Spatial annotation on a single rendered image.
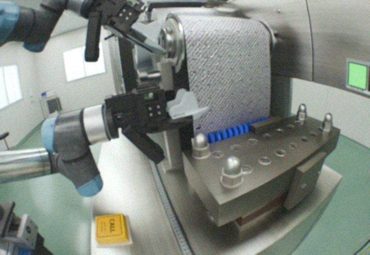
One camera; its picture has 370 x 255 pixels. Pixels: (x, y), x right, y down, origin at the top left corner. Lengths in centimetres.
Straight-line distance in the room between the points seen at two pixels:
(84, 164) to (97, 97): 573
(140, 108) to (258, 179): 23
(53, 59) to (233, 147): 633
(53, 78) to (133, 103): 619
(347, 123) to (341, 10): 262
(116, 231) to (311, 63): 61
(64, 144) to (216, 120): 33
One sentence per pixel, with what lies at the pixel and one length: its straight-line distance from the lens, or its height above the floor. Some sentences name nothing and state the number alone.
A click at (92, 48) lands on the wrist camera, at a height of 126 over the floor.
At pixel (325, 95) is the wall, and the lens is 310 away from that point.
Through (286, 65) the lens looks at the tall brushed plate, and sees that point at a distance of 56.
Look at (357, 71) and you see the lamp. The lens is 45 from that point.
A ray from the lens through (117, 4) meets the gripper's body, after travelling 38.
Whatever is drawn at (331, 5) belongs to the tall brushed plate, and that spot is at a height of 135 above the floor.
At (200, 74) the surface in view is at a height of 117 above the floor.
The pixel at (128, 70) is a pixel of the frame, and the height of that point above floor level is 119.
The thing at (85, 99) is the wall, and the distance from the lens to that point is 617.
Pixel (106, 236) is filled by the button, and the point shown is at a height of 92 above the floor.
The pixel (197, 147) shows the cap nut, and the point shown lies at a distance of 32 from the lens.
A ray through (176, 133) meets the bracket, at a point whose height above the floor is 102.
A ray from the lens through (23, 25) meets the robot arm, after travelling 37.
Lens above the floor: 122
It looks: 20 degrees down
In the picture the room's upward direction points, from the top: 6 degrees counter-clockwise
